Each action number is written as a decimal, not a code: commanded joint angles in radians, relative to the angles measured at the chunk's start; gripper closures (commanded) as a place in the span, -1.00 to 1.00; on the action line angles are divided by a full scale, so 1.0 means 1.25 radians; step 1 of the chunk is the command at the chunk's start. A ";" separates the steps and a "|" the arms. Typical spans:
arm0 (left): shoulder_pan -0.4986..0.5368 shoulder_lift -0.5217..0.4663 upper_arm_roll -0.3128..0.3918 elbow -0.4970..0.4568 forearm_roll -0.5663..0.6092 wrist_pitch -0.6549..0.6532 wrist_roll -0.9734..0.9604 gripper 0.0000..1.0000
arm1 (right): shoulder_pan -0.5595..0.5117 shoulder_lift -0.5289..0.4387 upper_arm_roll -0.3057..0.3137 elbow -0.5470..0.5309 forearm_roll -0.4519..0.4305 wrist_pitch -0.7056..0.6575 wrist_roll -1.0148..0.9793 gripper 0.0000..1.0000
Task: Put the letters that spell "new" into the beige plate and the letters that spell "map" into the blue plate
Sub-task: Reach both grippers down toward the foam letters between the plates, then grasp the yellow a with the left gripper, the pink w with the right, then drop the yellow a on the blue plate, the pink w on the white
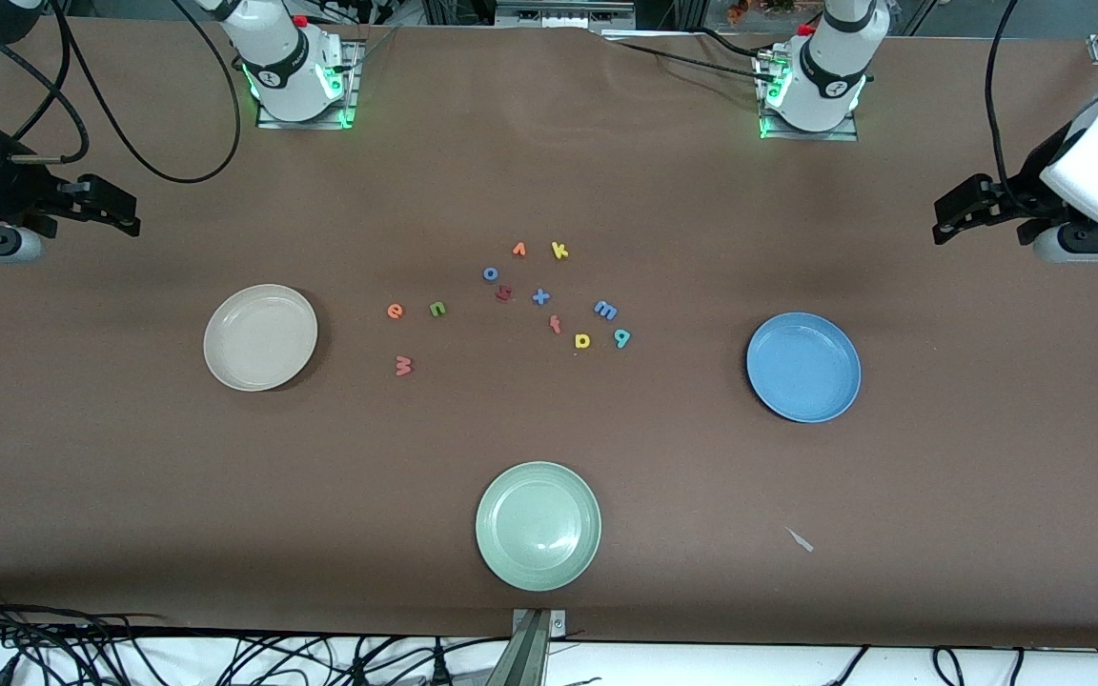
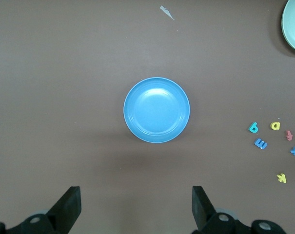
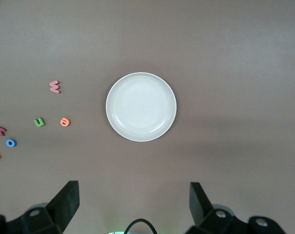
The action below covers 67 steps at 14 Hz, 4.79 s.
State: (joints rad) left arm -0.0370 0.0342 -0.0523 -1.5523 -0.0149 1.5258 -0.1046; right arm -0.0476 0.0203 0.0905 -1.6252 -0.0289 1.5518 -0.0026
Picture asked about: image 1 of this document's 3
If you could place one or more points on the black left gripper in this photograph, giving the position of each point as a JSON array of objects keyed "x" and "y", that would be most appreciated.
[{"x": 1023, "y": 193}]

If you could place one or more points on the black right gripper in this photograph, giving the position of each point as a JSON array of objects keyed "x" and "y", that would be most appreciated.
[{"x": 13, "y": 188}]

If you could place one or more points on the orange foam letter e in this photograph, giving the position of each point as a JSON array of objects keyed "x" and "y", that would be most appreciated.
[{"x": 391, "y": 311}]

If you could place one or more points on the pink foam letter w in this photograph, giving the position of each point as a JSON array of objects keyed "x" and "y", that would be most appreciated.
[{"x": 403, "y": 365}]

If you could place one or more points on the green foam letter n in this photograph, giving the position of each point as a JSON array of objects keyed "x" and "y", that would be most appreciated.
[{"x": 437, "y": 306}]

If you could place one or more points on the teal foam letter g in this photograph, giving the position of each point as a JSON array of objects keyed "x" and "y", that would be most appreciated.
[{"x": 626, "y": 337}]

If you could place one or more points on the blue foam letter m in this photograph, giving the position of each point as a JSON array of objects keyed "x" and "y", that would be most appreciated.
[{"x": 605, "y": 309}]

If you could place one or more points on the yellow foam letter d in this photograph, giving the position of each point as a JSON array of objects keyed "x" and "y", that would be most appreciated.
[{"x": 577, "y": 340}]

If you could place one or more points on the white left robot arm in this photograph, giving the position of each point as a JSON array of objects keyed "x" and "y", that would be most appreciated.
[{"x": 835, "y": 57}]

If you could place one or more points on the beige brown plate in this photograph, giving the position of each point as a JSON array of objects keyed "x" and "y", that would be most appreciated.
[{"x": 260, "y": 337}]

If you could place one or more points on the blue plate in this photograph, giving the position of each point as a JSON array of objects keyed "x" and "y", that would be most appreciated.
[{"x": 803, "y": 367}]

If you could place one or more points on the orange background object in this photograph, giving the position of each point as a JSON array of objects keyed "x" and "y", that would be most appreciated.
[{"x": 759, "y": 8}]

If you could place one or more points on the small white paper scrap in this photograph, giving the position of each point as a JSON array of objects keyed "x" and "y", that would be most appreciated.
[{"x": 800, "y": 539}]

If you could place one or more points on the dark red foam letter h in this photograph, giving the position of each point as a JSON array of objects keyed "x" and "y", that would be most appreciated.
[{"x": 505, "y": 296}]

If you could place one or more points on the yellow foam letter k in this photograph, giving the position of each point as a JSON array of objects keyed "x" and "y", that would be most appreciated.
[{"x": 558, "y": 251}]

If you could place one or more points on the blue foam letter x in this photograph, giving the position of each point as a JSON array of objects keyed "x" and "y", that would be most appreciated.
[{"x": 540, "y": 297}]

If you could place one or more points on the grey metal box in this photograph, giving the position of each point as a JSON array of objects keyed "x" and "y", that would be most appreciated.
[{"x": 563, "y": 14}]

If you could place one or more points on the pale green plate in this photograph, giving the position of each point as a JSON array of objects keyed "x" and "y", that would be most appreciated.
[{"x": 538, "y": 526}]

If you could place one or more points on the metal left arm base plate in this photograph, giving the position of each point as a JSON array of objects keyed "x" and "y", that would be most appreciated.
[{"x": 811, "y": 135}]

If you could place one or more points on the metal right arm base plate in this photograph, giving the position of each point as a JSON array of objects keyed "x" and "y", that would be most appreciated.
[{"x": 351, "y": 95}]

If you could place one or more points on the grey metal camera bracket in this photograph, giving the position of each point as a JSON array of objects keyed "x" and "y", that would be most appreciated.
[{"x": 530, "y": 653}]

